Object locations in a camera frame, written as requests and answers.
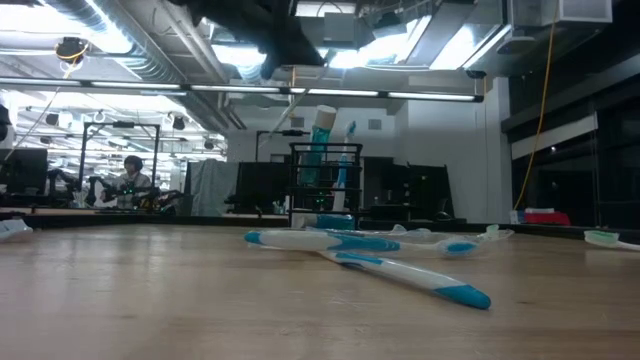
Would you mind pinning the red box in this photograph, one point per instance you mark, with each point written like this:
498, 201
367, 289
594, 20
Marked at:
547, 218

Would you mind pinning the grey cloth cover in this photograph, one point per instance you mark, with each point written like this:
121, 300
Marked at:
212, 185

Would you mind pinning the clear blue toothbrush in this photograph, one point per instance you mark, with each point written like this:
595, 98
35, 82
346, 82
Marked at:
300, 240

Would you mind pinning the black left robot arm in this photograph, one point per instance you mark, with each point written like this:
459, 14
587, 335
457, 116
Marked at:
225, 12

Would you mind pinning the long ceiling light bar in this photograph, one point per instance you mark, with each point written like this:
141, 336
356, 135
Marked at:
150, 85

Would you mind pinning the black metal table frame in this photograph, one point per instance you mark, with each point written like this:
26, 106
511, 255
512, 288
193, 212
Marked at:
150, 220

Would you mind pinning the green white toothbrush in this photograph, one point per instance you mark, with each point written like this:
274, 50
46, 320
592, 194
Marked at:
602, 238
492, 231

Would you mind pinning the person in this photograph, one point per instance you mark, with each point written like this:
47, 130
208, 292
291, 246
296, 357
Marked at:
131, 182

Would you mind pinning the black computer monitor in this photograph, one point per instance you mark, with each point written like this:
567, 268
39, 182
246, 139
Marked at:
25, 167

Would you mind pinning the black partition screen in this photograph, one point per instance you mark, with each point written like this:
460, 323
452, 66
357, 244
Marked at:
260, 180

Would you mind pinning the black background rig frame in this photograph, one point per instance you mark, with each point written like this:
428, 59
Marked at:
120, 124

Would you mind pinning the white ceiling unit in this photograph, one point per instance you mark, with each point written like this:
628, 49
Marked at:
575, 10

